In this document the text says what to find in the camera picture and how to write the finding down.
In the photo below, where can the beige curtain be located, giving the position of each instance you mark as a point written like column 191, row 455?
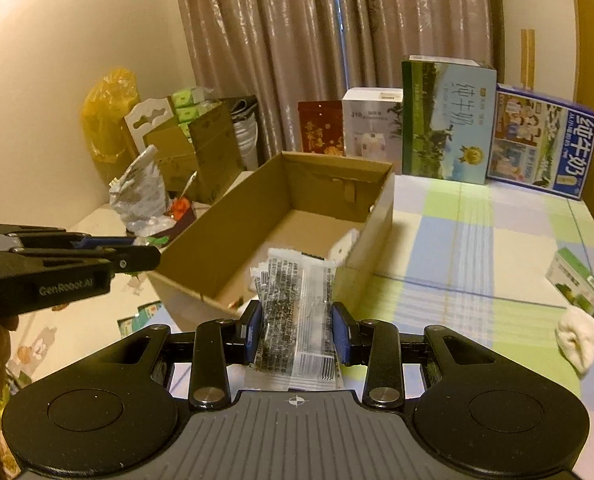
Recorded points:
column 284, row 52

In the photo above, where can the open brown cardboard box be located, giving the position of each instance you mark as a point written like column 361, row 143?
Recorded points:
column 304, row 202

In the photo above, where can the green tissue packs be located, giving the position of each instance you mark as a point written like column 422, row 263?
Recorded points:
column 191, row 103

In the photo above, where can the white humidifier product box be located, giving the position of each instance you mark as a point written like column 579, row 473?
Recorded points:
column 372, row 124

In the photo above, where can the white square lidded container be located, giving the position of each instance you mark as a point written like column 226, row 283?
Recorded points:
column 338, row 254

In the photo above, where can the green tissue pack bundle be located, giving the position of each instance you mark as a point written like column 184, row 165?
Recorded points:
column 134, row 323

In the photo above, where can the brown cardboard carton stack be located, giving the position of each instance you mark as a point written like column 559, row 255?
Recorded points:
column 200, row 161

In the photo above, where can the red gift box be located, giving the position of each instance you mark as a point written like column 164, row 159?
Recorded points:
column 321, row 127

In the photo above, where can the plaid blue green tablecloth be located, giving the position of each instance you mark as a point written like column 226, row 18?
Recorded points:
column 474, row 258

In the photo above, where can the light blue milk carton box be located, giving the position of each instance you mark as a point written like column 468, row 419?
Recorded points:
column 447, row 118

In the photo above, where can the green medicine box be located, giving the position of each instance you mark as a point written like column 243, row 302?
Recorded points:
column 573, row 280

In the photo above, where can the white knitted cloth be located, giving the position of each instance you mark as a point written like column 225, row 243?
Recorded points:
column 574, row 334

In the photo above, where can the black printed snack packets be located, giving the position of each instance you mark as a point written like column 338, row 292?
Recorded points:
column 296, row 349

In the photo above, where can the white carved chair back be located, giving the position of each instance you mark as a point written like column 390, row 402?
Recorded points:
column 148, row 116

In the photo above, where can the silver foil bag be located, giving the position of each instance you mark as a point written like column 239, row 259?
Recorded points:
column 140, row 198

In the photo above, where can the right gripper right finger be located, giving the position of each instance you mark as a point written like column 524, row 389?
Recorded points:
column 375, row 345

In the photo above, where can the yellow plastic bag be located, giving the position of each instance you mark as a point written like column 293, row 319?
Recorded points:
column 106, row 134

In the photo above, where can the dark blue milk carton box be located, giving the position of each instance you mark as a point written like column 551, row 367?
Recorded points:
column 540, row 142

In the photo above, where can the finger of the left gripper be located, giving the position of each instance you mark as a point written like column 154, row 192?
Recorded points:
column 44, row 237
column 123, row 259

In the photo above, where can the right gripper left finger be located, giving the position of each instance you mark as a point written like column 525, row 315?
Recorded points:
column 217, row 345

